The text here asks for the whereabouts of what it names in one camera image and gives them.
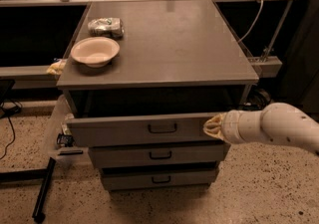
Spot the grey top drawer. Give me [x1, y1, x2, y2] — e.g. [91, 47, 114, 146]
[66, 112, 214, 147]

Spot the grey drawer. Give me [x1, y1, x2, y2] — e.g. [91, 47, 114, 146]
[66, 112, 214, 147]
[89, 140, 229, 168]
[100, 162, 218, 191]

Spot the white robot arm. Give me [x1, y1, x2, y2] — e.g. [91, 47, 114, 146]
[203, 103, 319, 156]

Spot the grey middle drawer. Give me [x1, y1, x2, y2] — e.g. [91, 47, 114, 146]
[89, 140, 229, 168]

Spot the grey drawer cabinet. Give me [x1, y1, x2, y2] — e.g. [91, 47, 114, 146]
[56, 0, 260, 193]

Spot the grey bottom drawer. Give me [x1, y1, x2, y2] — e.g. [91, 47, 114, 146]
[100, 162, 218, 191]

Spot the white paper bowl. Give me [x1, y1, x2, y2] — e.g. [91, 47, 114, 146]
[71, 37, 120, 68]

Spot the crumpled silver chip bag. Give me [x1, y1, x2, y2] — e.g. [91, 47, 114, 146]
[88, 18, 124, 39]

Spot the black floor stand leg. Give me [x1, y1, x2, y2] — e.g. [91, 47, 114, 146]
[0, 158, 56, 224]

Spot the black cable bundle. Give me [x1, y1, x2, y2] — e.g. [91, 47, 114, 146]
[242, 88, 273, 112]

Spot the white power cable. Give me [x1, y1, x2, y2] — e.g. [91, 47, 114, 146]
[236, 0, 265, 44]

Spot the black cable on floor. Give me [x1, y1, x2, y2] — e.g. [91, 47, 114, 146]
[0, 98, 24, 161]

